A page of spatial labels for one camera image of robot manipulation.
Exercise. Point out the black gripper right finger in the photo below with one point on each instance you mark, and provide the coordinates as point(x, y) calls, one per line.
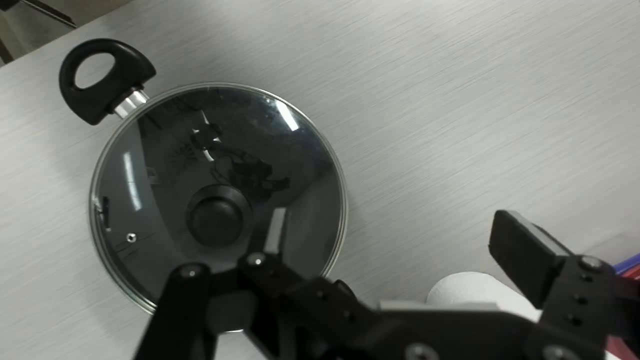
point(527, 257)

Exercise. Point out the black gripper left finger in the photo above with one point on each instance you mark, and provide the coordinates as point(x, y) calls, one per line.
point(181, 313)

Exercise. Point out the glass lid with black knob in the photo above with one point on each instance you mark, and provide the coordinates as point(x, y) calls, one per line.
point(172, 173)

